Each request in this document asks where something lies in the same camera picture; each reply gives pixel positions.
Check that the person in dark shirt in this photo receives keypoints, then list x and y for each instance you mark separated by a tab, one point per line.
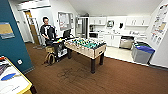
47	31

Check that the foosball gaming table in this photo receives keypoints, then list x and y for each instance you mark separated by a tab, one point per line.
87	48

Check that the white pillar outlet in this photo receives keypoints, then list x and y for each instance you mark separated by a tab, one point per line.
19	62

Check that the colourful snack box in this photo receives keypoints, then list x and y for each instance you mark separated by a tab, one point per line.
1	59

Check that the black built-in microwave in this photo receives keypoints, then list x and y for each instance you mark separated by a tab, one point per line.
93	35

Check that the yellow green ball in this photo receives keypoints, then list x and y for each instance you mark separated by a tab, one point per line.
60	40

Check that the white sink base cabinet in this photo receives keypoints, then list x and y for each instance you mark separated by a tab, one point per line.
111	40

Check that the grey bin green lid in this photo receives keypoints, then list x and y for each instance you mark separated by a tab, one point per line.
142	43

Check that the black wheeled cart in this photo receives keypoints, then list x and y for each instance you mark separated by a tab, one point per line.
60	50

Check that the yellow framed pillar notice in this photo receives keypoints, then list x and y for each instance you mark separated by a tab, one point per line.
6	30

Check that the white wall cabinet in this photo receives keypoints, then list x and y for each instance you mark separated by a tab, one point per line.
97	20
137	21

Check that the large colourful wall poster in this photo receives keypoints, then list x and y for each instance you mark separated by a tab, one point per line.
159	23

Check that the grey bin blue lid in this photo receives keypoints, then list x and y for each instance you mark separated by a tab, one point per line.
143	55

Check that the orange wooden door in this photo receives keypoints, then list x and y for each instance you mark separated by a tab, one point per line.
31	28

